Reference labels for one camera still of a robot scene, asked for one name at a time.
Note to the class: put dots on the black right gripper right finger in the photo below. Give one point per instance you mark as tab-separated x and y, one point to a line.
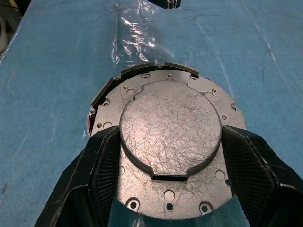
255	170

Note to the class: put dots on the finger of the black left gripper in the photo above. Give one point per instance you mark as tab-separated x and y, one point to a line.
159	2
175	3

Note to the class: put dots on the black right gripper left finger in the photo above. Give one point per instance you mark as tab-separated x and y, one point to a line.
94	170

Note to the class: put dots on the silver motor end cap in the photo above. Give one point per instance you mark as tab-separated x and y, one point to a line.
170	127

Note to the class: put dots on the blue table cover with film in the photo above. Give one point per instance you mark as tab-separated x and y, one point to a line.
59	94

